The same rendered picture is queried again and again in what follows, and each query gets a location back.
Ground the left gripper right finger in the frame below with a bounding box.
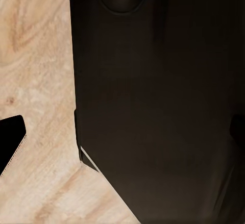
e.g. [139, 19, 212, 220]
[229, 114, 245, 155]

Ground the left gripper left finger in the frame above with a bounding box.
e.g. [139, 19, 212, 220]
[0, 115, 26, 174]

